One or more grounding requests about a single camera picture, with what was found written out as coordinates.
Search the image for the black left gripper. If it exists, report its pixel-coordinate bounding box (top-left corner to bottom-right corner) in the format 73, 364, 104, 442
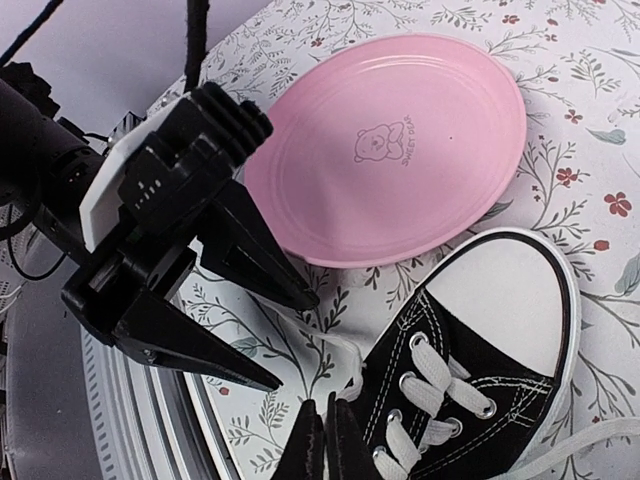
63, 82, 319, 392

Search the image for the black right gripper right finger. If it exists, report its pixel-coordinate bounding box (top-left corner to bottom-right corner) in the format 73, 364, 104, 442
327, 392, 381, 480

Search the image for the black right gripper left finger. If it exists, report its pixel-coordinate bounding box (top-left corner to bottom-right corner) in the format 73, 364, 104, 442
277, 400, 325, 480

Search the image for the black white canvas sneaker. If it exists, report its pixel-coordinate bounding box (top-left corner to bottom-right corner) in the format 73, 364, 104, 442
350, 228, 639, 479

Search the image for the pink plastic plate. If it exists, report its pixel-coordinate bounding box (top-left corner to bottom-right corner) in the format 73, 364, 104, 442
244, 34, 527, 268

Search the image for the floral patterned table mat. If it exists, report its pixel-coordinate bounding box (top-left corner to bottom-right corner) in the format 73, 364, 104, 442
179, 1, 639, 479

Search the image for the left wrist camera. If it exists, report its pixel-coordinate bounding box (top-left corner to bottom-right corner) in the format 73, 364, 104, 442
78, 93, 191, 253

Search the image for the aluminium front rail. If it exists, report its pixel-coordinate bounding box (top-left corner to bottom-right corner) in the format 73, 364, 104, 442
1, 228, 239, 479

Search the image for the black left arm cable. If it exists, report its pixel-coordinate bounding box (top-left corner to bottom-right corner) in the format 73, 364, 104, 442
0, 0, 211, 94

